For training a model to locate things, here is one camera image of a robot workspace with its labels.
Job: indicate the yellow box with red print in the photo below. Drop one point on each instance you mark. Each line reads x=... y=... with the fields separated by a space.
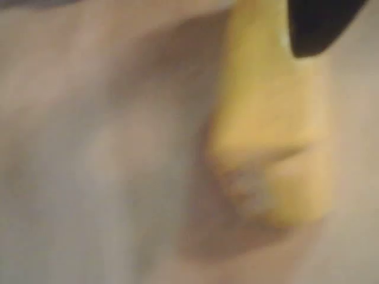
x=263 y=112

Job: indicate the white wrinkled table cloth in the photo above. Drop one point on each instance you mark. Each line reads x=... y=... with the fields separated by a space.
x=89 y=165

